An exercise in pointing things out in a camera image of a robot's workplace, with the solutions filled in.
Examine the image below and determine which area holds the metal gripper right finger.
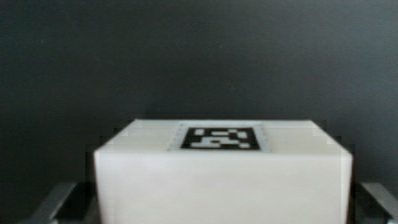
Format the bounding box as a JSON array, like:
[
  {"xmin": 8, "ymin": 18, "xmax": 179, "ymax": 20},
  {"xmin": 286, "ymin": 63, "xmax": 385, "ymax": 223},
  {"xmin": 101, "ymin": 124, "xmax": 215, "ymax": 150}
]
[{"xmin": 353, "ymin": 182, "xmax": 398, "ymax": 224}]

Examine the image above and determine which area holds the white cabinet top block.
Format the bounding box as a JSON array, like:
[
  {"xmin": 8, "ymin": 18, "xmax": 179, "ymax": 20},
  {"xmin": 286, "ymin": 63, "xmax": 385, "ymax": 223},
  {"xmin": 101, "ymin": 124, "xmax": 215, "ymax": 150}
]
[{"xmin": 94, "ymin": 120, "xmax": 351, "ymax": 224}]

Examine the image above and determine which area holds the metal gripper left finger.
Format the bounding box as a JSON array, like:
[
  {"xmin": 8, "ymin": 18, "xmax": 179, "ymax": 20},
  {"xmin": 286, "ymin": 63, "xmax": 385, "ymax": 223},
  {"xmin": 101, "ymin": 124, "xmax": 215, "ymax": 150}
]
[{"xmin": 19, "ymin": 182, "xmax": 95, "ymax": 224}]

